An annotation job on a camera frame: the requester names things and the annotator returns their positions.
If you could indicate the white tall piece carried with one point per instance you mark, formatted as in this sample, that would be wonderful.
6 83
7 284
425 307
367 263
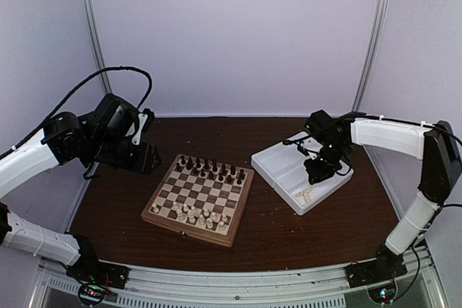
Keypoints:
192 215

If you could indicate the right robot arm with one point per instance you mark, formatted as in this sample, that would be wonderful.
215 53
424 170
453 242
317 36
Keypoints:
434 145

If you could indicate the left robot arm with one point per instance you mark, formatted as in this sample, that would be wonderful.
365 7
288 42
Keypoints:
111 134

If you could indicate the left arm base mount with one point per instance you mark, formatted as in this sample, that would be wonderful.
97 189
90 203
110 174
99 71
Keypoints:
90 269

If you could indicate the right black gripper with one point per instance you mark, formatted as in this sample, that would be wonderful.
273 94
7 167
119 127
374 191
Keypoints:
316 174

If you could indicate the front aluminium rail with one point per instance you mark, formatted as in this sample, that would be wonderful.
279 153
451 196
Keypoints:
326 286

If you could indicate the dark king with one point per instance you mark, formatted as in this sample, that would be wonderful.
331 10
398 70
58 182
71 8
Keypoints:
214 165

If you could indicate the white plastic tray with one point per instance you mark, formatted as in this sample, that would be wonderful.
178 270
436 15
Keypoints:
281 166

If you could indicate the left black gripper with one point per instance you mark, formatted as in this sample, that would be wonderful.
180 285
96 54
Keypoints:
142 163

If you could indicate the wooden chess board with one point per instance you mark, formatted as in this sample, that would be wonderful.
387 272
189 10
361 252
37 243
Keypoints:
201 192

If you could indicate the right aluminium frame post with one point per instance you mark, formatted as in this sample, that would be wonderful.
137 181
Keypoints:
381 9

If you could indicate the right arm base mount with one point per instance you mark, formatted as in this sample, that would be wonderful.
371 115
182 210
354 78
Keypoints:
375 274

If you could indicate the pile of white chess pieces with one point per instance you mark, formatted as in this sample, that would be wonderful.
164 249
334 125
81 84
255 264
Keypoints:
305 194

